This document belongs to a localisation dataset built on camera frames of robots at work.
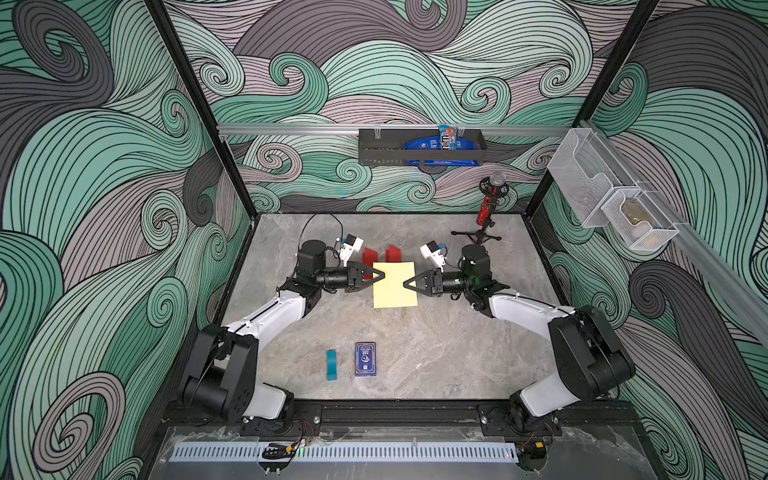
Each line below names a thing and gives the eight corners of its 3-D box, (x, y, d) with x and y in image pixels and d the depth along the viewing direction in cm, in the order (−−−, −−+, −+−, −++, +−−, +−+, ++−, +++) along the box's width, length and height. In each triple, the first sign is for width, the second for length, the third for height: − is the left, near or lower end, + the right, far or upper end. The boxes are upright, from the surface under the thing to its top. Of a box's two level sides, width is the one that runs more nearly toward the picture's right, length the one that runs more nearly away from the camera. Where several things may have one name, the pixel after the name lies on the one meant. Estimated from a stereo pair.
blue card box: (353, 376, 82) (352, 373, 80) (355, 344, 88) (354, 341, 86) (376, 376, 82) (376, 373, 80) (376, 344, 88) (376, 341, 86)
